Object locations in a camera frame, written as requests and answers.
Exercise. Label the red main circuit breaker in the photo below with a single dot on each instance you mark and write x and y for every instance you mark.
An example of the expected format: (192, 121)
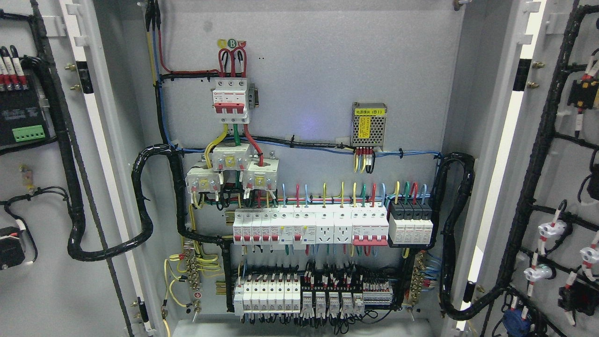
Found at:
(230, 100)

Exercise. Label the brass terminal bar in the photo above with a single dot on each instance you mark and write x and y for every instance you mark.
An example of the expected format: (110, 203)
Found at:
(192, 272)
(417, 279)

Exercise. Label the white current transformer left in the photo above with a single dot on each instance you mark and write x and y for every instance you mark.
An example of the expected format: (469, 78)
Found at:
(201, 179)

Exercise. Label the brass terminal bar left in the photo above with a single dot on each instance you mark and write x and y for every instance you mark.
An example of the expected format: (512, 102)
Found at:
(192, 272)

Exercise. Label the red handled circuit breaker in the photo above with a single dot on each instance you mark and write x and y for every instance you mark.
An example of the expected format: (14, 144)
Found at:
(369, 226)

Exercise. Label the black white surge protector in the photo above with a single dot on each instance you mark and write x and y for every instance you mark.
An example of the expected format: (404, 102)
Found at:
(410, 225)

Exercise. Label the metal mesh power supply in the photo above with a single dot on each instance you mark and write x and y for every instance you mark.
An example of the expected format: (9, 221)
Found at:
(369, 121)

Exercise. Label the brass terminal bar right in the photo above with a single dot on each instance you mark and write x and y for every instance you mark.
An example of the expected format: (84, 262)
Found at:
(417, 279)

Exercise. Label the black digital power meter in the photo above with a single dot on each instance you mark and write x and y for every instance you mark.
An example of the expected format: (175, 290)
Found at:
(22, 116)

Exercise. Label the white current transformer right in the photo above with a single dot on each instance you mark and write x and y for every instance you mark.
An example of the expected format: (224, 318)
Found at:
(261, 177)

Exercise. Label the white red breaker row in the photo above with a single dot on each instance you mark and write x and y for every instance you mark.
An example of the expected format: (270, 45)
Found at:
(276, 227)

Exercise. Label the white lower breaker row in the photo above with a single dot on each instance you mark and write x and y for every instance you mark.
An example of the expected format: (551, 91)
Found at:
(270, 293)

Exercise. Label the white current transformer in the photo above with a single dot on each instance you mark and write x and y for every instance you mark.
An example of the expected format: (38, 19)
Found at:
(261, 177)
(201, 179)
(228, 156)

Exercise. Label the white socket breaker row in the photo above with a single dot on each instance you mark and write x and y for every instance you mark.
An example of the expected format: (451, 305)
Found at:
(333, 225)

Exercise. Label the grey cabinet door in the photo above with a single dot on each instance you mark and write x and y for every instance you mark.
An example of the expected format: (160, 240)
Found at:
(57, 296)
(519, 181)

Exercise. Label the black relay terminal row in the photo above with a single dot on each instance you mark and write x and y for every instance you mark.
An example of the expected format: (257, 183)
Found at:
(338, 295)

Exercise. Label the white rotary selector switch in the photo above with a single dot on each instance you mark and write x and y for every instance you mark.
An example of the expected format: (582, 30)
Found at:
(11, 247)

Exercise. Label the white current transformer middle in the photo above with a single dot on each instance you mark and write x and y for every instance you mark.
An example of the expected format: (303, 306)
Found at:
(228, 156)

